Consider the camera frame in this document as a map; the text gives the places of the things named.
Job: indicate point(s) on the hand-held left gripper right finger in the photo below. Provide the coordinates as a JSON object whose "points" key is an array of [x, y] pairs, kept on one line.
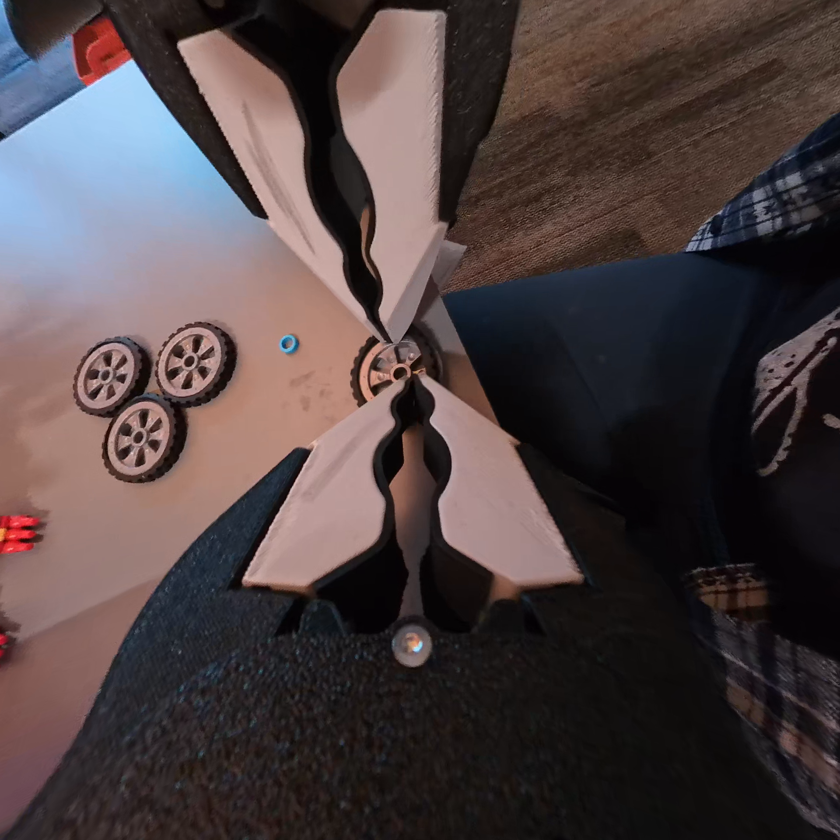
{"points": [[499, 512]]}

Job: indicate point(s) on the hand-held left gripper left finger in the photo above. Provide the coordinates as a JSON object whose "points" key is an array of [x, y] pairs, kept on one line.
{"points": [[328, 512]]}

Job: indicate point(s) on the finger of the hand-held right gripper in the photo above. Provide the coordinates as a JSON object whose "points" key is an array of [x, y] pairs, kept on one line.
{"points": [[256, 118], [400, 131]]}

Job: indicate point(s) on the grey toy wheel black tyre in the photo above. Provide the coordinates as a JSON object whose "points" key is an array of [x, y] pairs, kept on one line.
{"points": [[172, 371], [88, 387], [364, 377], [118, 453]]}

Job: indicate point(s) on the person's dark trousers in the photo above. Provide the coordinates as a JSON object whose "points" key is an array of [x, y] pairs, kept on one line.
{"points": [[590, 394]]}

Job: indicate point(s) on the red plastic object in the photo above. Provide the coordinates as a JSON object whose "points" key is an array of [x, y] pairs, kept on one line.
{"points": [[98, 52]]}

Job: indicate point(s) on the colourful construction toy figure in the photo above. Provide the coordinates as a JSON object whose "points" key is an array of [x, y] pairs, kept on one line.
{"points": [[19, 525]]}

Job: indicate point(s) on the person's dark printed t-shirt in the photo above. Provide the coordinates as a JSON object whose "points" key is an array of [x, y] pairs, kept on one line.
{"points": [[807, 525]]}

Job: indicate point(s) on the person's plaid shirt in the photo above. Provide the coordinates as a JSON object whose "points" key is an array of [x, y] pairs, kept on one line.
{"points": [[787, 190]]}

